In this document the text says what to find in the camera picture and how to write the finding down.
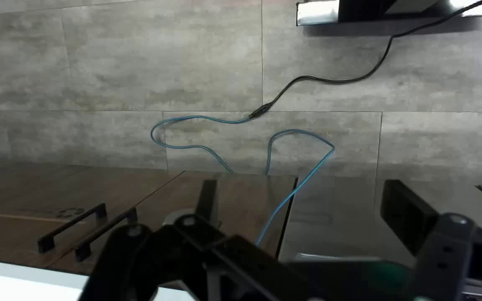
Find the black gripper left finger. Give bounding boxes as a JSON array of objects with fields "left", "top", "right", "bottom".
[{"left": 78, "top": 177, "right": 314, "bottom": 301}]

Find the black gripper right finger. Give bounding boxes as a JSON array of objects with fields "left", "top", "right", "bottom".
[{"left": 379, "top": 179, "right": 482, "bottom": 301}]

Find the stainless steel dishwasher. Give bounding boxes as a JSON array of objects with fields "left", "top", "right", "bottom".
[{"left": 275, "top": 174, "right": 482, "bottom": 264}]

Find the dark wood double-door cabinet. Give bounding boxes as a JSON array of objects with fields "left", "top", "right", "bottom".
[{"left": 0, "top": 159, "right": 297, "bottom": 276}]

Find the black device with white base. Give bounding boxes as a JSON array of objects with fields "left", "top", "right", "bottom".
[{"left": 294, "top": 0, "right": 482, "bottom": 27}]

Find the black cabinet bar handle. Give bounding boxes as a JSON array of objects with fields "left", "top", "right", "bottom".
[
  {"left": 36, "top": 202, "right": 108, "bottom": 256},
  {"left": 73, "top": 205, "right": 138, "bottom": 264}
]

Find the blue cable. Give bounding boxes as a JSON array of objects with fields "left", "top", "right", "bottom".
[{"left": 148, "top": 113, "right": 336, "bottom": 249}]

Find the black floor cable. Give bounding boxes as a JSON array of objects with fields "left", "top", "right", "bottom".
[{"left": 247, "top": 0, "right": 482, "bottom": 120}]

